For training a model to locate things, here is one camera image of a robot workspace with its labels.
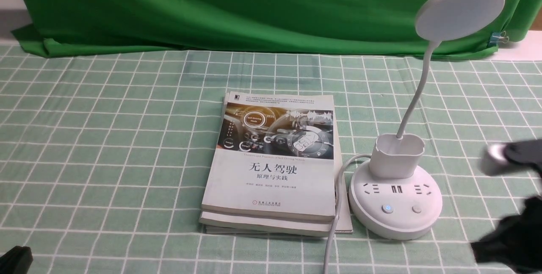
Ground black object bottom left corner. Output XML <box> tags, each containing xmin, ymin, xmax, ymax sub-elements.
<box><xmin>0</xmin><ymin>246</ymin><xmax>33</xmax><ymax>274</ymax></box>

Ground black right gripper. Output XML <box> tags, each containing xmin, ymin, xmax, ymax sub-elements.
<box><xmin>471</xmin><ymin>140</ymin><xmax>542</xmax><ymax>274</ymax></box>

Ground white lamp power cable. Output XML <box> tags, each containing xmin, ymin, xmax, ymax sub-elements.
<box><xmin>324</xmin><ymin>153</ymin><xmax>372</xmax><ymax>274</ymax></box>

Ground white self-driving textbook top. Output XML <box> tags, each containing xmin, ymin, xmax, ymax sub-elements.
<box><xmin>201</xmin><ymin>92</ymin><xmax>336</xmax><ymax>222</ymax></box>

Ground green backdrop cloth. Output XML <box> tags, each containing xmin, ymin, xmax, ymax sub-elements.
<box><xmin>13</xmin><ymin>0</ymin><xmax>541</xmax><ymax>58</ymax></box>

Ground white desk lamp with sockets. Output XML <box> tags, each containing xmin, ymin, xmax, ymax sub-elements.
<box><xmin>348</xmin><ymin>0</ymin><xmax>505</xmax><ymax>241</ymax></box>

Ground blue binder clip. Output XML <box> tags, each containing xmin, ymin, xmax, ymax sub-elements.
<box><xmin>488</xmin><ymin>31</ymin><xmax>509</xmax><ymax>47</ymax></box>

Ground green checkered tablecloth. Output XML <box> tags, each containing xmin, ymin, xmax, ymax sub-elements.
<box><xmin>0</xmin><ymin>45</ymin><xmax>542</xmax><ymax>274</ymax></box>

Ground lower book in stack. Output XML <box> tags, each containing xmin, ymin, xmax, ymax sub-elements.
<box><xmin>199</xmin><ymin>211</ymin><xmax>332</xmax><ymax>237</ymax></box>

